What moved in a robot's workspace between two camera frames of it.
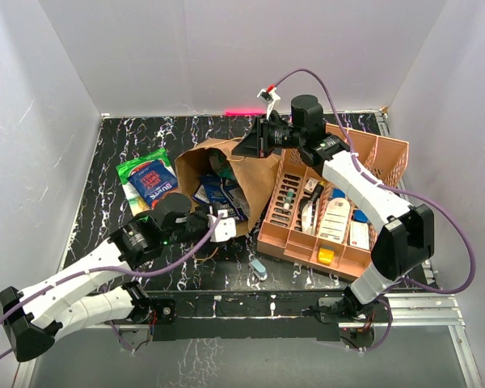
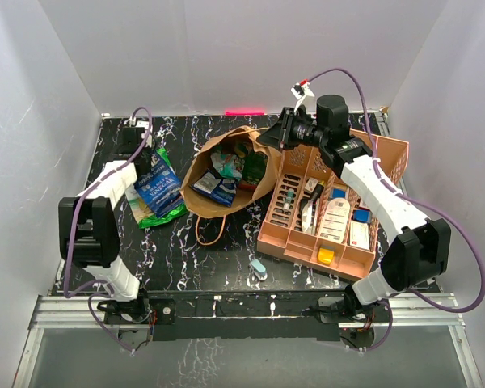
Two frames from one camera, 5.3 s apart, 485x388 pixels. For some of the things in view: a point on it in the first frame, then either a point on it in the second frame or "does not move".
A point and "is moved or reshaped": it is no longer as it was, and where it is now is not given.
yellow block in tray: (326, 255) does not move
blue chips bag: (153, 180) to (221, 190)
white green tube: (288, 200) does not move
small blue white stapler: (259, 269) does not move
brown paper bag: (256, 176) is moved or reshaped
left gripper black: (204, 217) to (149, 151)
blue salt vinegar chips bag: (221, 193) to (159, 185)
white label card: (335, 220) does not move
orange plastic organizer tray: (309, 222) does not move
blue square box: (359, 215) does not move
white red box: (359, 235) does not move
